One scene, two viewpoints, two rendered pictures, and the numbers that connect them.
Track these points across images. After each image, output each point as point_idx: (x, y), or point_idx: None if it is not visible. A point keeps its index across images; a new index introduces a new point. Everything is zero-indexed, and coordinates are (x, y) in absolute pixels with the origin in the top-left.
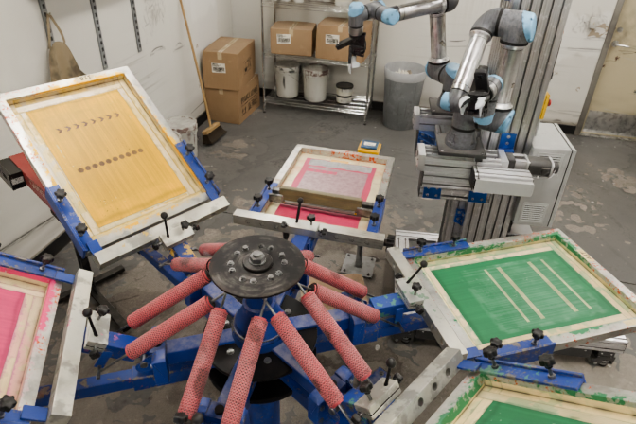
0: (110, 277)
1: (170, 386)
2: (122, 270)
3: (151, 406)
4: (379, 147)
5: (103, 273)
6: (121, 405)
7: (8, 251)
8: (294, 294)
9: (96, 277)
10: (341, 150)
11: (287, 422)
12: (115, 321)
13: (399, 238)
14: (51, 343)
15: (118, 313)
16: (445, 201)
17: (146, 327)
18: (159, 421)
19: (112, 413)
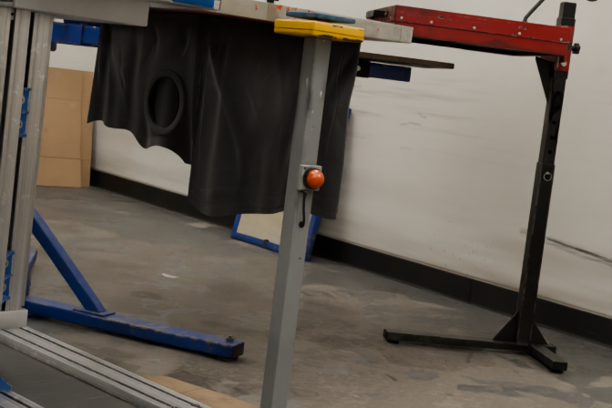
0: (541, 360)
1: (234, 327)
2: (551, 363)
3: (220, 317)
4: (298, 20)
5: (553, 352)
6: (250, 313)
7: (602, 269)
8: (63, 31)
9: (544, 348)
10: None
11: (46, 332)
12: (409, 331)
13: (192, 405)
14: (423, 323)
15: (425, 334)
16: (44, 107)
17: (376, 347)
18: (191, 313)
19: (247, 310)
